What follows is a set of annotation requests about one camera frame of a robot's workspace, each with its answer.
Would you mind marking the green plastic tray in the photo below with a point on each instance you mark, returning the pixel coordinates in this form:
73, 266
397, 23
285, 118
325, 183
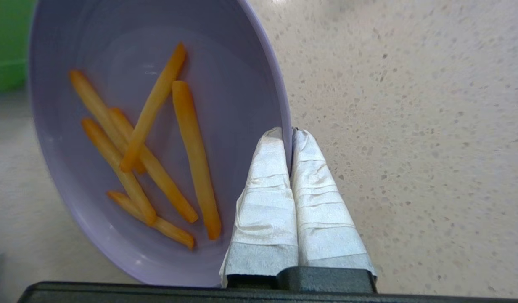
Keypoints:
9, 42

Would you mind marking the purple plate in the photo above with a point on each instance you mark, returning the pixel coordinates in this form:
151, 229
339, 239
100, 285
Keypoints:
225, 105

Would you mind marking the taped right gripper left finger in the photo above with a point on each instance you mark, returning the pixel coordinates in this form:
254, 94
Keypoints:
267, 210

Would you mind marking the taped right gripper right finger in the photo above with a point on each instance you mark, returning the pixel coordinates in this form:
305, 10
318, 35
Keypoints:
322, 210

